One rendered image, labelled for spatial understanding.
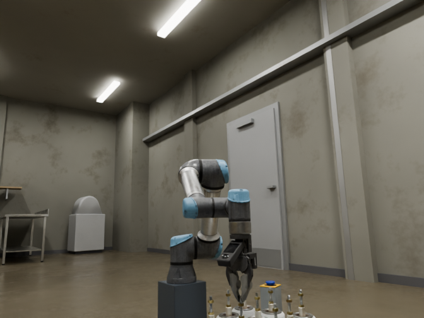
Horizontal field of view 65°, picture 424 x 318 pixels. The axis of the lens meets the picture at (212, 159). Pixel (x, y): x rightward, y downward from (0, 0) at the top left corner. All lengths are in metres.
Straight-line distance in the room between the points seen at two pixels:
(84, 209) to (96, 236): 0.65
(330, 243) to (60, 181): 6.46
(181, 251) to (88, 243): 6.36
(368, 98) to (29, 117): 7.26
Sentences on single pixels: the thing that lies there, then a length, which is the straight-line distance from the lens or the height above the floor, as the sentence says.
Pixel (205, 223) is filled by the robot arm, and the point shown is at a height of 0.59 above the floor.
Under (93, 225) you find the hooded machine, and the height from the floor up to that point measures 0.60.
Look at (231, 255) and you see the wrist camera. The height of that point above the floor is 0.49.
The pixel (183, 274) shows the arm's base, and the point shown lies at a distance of 1.72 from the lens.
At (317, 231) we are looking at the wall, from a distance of 4.05.
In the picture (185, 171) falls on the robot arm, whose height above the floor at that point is 0.82.
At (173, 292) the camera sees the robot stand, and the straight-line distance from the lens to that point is 1.68.
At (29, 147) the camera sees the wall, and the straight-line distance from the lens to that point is 8.65.
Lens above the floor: 0.59
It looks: 11 degrees up
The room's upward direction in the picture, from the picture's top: 1 degrees counter-clockwise
